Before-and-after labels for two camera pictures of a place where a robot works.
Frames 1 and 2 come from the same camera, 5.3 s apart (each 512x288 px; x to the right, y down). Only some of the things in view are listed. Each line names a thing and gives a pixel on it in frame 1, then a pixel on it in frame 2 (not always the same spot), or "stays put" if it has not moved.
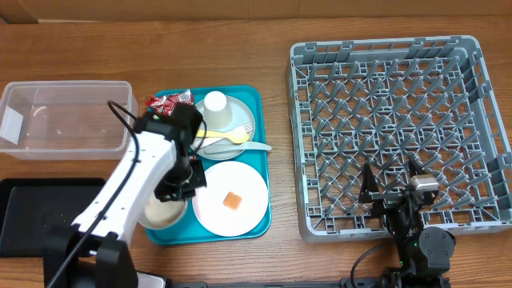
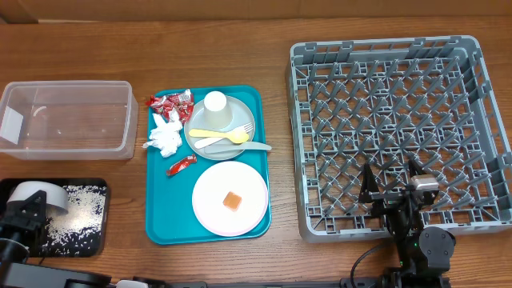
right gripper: (369, 193) stays put
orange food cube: (232, 200) stays put
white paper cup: (217, 114) stays put
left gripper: (165, 193) -> (30, 226)
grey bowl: (158, 214) -> (56, 197)
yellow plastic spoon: (234, 137) stays put
